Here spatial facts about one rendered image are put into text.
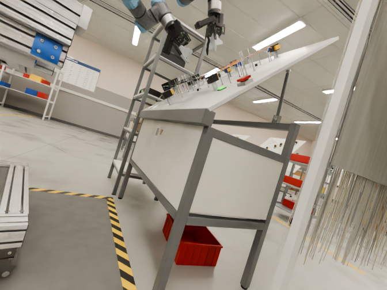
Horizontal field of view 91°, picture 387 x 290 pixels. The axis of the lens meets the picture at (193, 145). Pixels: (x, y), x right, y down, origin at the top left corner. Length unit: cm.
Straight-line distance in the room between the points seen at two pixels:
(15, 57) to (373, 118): 139
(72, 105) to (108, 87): 149
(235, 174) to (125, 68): 815
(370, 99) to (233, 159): 53
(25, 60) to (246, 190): 115
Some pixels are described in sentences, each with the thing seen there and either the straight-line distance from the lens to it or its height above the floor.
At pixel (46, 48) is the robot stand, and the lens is 103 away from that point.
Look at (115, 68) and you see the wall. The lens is 881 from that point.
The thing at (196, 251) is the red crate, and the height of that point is 9.
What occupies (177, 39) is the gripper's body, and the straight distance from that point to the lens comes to 114.
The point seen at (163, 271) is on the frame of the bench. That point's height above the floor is 15.
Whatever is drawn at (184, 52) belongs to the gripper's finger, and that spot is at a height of 116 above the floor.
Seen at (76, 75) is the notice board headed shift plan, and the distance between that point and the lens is 880.
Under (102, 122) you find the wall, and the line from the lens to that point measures 856.
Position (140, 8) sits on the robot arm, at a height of 125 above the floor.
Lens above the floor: 70
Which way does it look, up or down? level
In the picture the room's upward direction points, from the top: 18 degrees clockwise
